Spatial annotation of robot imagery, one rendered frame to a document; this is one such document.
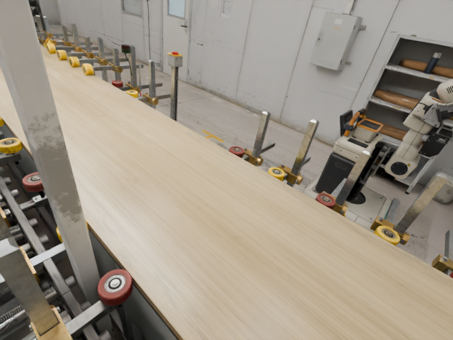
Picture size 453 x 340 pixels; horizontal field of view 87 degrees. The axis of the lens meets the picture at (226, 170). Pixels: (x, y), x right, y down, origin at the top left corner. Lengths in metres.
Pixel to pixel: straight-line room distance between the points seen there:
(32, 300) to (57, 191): 0.21
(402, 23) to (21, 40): 3.61
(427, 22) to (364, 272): 3.17
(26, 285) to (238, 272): 0.48
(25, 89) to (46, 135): 0.08
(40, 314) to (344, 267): 0.80
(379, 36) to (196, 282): 3.52
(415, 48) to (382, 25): 0.46
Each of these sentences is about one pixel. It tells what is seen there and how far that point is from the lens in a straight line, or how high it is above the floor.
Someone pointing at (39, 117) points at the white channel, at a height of 1.32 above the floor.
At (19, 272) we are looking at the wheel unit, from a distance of 0.58.
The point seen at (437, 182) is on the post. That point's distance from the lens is 1.14.
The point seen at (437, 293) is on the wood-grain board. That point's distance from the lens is 1.04.
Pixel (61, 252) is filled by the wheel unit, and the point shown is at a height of 0.84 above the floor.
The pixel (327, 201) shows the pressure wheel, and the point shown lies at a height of 0.90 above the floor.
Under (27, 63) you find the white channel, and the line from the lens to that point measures 0.50.
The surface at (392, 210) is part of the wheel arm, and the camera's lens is 1.40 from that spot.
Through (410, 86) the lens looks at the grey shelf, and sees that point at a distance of 3.72.
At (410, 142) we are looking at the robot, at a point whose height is 0.92.
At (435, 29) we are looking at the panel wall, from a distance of 3.72.
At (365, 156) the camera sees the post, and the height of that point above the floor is 1.10.
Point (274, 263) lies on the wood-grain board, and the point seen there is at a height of 0.90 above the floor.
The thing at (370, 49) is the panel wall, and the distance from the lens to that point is 3.79.
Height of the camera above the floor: 1.52
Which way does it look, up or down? 34 degrees down
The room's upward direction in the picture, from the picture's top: 10 degrees clockwise
